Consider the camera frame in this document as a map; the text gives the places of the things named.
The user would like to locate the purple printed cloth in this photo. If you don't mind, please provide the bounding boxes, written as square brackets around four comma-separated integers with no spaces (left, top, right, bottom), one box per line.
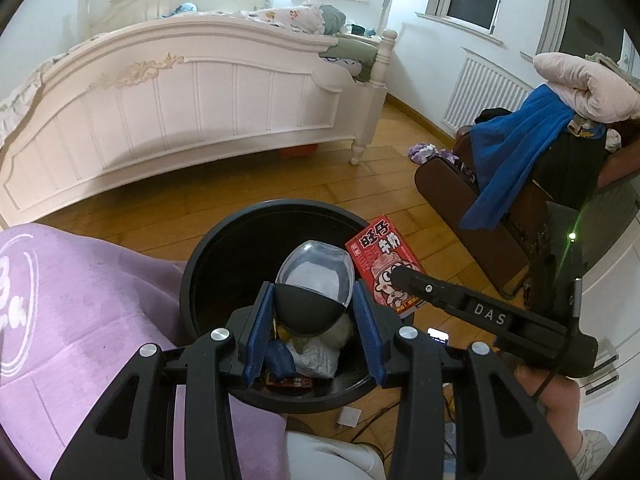
[0,224,288,480]

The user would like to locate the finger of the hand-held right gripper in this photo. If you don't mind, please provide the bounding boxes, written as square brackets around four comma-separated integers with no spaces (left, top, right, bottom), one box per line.
[391,264,526,333]

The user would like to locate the white carved bed frame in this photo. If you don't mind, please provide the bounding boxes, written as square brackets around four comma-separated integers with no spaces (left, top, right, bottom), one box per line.
[0,0,398,228]

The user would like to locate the person's light trousers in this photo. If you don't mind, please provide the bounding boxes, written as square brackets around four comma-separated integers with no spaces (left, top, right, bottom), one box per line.
[285,432,386,480]

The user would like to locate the blue towel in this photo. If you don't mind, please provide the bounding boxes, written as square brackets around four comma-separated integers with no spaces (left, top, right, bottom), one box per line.
[460,82,576,231]

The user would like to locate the white plastic bag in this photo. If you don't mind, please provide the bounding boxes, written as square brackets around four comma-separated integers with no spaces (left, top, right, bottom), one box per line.
[295,340,341,378]

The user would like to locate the purple crumpled cloth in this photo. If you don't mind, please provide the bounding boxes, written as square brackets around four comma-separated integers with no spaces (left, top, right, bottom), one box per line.
[407,142,453,163]

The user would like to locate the pink quilt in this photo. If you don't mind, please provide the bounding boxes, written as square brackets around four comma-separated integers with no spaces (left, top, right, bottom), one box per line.
[532,51,640,123]

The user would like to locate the black garment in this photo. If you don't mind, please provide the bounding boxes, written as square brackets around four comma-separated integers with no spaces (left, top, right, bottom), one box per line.
[530,125,611,241]

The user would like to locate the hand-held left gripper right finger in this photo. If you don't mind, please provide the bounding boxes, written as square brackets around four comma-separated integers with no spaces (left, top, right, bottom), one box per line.
[352,280,581,480]

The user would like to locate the white balcony door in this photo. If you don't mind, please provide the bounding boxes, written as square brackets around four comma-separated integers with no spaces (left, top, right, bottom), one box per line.
[537,0,631,61]

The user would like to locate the green blanket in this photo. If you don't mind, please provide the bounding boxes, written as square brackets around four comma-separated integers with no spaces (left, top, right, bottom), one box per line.
[320,35,378,83]

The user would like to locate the white radiator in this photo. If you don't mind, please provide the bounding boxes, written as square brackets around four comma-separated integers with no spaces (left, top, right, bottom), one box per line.
[442,50,533,133]

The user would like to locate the person's right forearm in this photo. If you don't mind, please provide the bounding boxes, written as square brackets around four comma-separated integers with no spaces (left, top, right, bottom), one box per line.
[510,360,613,466]

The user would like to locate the grey pillow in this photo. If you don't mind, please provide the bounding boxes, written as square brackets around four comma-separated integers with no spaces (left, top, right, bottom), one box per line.
[320,4,348,36]

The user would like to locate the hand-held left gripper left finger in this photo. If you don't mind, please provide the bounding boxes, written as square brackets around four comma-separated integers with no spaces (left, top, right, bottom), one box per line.
[50,282,278,480]

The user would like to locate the black round trash bin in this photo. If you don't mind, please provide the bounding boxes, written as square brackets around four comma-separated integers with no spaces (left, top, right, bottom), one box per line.
[179,200,401,413]

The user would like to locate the white frilled printed quilt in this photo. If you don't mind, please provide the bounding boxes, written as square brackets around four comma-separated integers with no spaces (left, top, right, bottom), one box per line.
[0,55,56,133]

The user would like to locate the white drawer cabinet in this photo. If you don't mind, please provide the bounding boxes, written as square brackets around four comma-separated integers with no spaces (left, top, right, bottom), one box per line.
[580,240,640,401]

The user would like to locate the red printed carton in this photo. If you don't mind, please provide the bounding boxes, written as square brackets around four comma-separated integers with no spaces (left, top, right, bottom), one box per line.
[345,216,428,318]

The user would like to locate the blue packet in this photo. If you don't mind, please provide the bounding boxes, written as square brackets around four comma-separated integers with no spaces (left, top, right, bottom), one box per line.
[264,340,296,378]

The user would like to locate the brown leather chair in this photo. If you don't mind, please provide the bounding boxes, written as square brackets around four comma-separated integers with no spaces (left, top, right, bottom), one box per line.
[415,125,640,301]

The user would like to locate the brown and red box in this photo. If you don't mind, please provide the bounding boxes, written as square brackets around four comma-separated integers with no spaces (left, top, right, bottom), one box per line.
[265,372,315,392]

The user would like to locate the paw print blanket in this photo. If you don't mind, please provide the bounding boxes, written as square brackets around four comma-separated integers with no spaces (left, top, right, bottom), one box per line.
[235,4,326,36]

